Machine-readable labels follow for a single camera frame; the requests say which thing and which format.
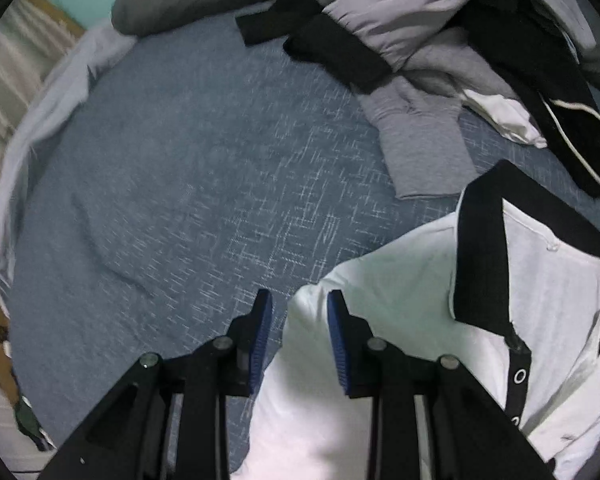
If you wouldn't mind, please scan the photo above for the lavender bed sheet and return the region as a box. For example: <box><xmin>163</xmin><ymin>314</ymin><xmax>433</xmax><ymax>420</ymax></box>
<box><xmin>0</xmin><ymin>20</ymin><xmax>136</xmax><ymax>286</ymax></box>

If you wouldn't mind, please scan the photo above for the blue woven bedspread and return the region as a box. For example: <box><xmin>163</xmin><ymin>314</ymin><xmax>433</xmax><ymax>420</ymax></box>
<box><xmin>2</xmin><ymin>0</ymin><xmax>600</xmax><ymax>476</ymax></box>

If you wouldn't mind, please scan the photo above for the white polo shirt black collar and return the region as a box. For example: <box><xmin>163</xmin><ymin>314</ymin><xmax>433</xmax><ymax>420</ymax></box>
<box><xmin>240</xmin><ymin>160</ymin><xmax>600</xmax><ymax>480</ymax></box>

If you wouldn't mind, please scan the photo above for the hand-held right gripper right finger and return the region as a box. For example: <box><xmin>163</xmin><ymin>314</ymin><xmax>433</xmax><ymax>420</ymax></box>
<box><xmin>327</xmin><ymin>290</ymin><xmax>556</xmax><ymax>480</ymax></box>

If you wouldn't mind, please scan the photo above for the small white cloth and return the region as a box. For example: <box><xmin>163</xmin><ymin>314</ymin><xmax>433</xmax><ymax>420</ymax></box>
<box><xmin>462</xmin><ymin>89</ymin><xmax>548</xmax><ymax>149</ymax></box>

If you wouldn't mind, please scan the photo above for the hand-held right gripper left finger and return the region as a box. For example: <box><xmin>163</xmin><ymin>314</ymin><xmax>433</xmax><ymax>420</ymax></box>
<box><xmin>40</xmin><ymin>289</ymin><xmax>273</xmax><ymax>480</ymax></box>

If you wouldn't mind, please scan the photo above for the pile of grey black clothes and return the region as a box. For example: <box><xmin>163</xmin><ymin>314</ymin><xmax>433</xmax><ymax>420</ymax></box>
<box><xmin>235</xmin><ymin>0</ymin><xmax>596</xmax><ymax>201</ymax></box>

